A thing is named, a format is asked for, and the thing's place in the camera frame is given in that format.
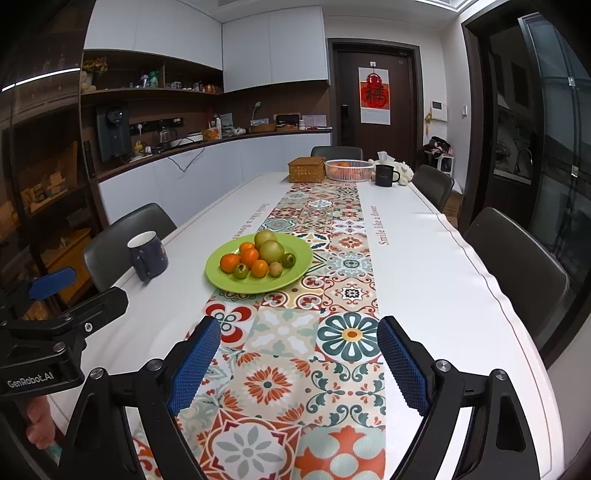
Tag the white lower cabinet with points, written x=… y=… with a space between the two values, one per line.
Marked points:
x=231 y=161

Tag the metal sink faucet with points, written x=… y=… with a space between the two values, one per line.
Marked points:
x=526 y=159

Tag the wooden display cabinet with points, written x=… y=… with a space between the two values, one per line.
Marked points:
x=41 y=184

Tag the yellow hanging ornament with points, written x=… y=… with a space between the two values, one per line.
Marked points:
x=428 y=122

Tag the white plush toy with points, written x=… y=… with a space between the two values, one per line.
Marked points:
x=405 y=174

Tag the black water dispenser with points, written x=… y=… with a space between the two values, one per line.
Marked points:
x=113 y=134

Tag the cardboard box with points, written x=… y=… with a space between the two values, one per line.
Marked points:
x=453 y=210

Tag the white tissue pack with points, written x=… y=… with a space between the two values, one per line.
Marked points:
x=384 y=158

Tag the pink white plastic basket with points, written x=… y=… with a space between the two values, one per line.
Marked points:
x=348 y=173

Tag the dark grey chair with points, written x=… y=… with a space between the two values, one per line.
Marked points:
x=431 y=184
x=337 y=153
x=120 y=235
x=517 y=267

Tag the dark brown door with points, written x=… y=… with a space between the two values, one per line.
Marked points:
x=401 y=92

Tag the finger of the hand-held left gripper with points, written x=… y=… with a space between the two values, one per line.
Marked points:
x=53 y=282
x=101 y=307

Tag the black mug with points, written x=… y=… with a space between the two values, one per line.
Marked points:
x=384 y=176

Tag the dark blue mug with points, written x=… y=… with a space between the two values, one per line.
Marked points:
x=150 y=258

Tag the white upper cabinet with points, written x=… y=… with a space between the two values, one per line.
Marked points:
x=184 y=41

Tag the person's left hand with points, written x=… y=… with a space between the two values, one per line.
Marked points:
x=40 y=422

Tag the white patterned tablecloth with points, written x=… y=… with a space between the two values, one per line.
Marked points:
x=438 y=277

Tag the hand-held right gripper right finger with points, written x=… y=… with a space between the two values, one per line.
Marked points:
x=402 y=369

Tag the glass kettle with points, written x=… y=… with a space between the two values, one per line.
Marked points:
x=168 y=134

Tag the white intercom panel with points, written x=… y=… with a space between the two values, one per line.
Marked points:
x=438 y=110

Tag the dark bag pile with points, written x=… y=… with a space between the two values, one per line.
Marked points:
x=437 y=146

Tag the red white wall calendar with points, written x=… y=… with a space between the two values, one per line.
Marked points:
x=375 y=94

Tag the black box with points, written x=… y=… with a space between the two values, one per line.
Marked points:
x=287 y=121

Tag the white paper card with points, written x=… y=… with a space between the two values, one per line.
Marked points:
x=315 y=120

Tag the white cabinet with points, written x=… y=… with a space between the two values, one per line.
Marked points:
x=184 y=41
x=231 y=161

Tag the small green round fruit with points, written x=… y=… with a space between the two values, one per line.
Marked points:
x=240 y=271
x=289 y=260

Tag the brown round fruit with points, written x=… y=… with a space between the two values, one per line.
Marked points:
x=275 y=269

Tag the orange snack pack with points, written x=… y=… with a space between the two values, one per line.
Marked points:
x=210 y=134

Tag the wicker box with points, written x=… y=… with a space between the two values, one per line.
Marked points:
x=307 y=171

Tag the large yellow-green round fruit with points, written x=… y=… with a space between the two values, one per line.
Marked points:
x=271 y=251
x=265 y=237

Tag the green plate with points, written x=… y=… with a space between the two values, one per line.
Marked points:
x=301 y=258

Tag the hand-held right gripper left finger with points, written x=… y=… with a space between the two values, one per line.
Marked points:
x=194 y=369

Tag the white desk lamp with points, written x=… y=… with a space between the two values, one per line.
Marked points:
x=256 y=110

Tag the wicker tray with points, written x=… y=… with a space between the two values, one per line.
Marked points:
x=263 y=128

